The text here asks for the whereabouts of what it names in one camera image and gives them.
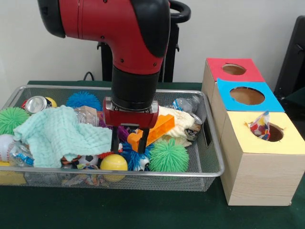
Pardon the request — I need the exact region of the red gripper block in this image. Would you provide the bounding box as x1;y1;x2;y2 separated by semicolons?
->
102;97;160;154

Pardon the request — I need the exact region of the white cloth with coloured shapes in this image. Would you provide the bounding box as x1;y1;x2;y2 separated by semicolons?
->
249;110;271;141

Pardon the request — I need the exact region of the shallow mesh bin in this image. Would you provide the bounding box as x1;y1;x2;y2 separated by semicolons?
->
0;84;224;193

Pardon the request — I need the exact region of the wooden box with three holes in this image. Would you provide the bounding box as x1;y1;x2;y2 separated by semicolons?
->
201;57;305;206

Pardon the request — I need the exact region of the purple spiky rubber ball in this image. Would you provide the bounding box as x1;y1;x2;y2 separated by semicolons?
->
99;114;131;144

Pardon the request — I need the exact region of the blue furry toy with eyes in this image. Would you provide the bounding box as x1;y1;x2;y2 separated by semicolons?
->
120;142;154;172

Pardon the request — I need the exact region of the smooth yellow ball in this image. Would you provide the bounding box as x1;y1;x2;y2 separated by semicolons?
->
100;154;129;172

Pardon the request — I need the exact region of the orange plastic block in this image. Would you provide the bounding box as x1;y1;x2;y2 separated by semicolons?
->
127;114;175;153

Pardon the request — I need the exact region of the green spiky rubber ball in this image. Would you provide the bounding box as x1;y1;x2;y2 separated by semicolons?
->
149;138;190;174
0;106;31;135

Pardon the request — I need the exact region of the cream knitted cloth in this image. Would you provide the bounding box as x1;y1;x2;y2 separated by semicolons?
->
158;106;203;147

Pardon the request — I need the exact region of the blue spiky rubber ball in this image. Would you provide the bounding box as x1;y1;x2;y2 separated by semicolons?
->
66;91;102;112

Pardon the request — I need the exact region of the mint green cloth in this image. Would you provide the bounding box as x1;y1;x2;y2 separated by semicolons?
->
13;104;113;169

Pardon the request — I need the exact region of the dark green table cloth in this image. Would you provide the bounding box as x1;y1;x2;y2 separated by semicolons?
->
0;80;305;229
285;87;305;104

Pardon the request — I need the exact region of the crushed silver drink can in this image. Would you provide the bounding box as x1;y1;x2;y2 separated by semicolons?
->
25;95;54;115

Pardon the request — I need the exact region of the black cable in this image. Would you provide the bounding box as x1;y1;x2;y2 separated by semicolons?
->
82;71;95;82

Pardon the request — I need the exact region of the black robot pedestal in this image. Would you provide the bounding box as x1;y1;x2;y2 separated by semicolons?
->
96;0;191;83

